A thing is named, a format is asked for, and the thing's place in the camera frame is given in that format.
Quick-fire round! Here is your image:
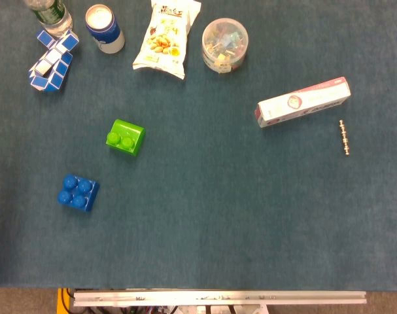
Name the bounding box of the white pink toothpaste box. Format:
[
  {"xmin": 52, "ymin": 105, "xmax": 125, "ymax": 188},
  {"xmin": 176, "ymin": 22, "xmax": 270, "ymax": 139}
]
[{"xmin": 254, "ymin": 77, "xmax": 352, "ymax": 129}]

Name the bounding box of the teal felt table mat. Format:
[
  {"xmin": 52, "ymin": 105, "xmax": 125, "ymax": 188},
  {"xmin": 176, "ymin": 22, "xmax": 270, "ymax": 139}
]
[{"xmin": 0, "ymin": 0, "xmax": 397, "ymax": 290}]

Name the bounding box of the blue and white snake puzzle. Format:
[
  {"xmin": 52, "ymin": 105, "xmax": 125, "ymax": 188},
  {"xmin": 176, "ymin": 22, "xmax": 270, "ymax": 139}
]
[{"xmin": 28, "ymin": 28, "xmax": 80, "ymax": 92}]

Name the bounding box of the clear jar of binder clips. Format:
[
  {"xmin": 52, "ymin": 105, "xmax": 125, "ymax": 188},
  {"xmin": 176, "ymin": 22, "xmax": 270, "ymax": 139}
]
[{"xmin": 201, "ymin": 18, "xmax": 250, "ymax": 75}]

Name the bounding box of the aluminium frame rail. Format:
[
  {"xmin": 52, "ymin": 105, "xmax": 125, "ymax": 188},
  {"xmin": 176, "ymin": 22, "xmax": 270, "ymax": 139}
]
[{"xmin": 73, "ymin": 288, "xmax": 368, "ymax": 307}]

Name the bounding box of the white nut snack bag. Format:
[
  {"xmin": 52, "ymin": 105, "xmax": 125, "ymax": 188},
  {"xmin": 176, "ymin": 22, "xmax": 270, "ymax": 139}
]
[{"xmin": 131, "ymin": 0, "xmax": 202, "ymax": 80}]

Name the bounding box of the green toy building block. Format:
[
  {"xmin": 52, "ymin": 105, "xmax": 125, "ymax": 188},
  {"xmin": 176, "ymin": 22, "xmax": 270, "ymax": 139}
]
[{"xmin": 105, "ymin": 118, "xmax": 147, "ymax": 157}]

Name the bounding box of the blue toy building block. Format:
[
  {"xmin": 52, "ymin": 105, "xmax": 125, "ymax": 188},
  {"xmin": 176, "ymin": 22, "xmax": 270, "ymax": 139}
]
[{"xmin": 56, "ymin": 173, "xmax": 100, "ymax": 213}]

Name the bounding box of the blue and white drink can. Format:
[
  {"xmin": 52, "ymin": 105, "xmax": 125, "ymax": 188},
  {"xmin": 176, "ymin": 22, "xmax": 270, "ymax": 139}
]
[{"xmin": 84, "ymin": 3, "xmax": 126, "ymax": 54}]

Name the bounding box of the clear green-label water bottle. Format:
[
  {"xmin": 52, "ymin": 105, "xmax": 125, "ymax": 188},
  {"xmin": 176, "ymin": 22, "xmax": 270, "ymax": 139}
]
[{"xmin": 24, "ymin": 0, "xmax": 74, "ymax": 39}]

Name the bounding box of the silver beaded metal rod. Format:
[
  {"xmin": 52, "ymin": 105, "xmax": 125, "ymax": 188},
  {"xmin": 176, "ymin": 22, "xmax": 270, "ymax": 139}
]
[{"xmin": 339, "ymin": 119, "xmax": 351, "ymax": 157}]

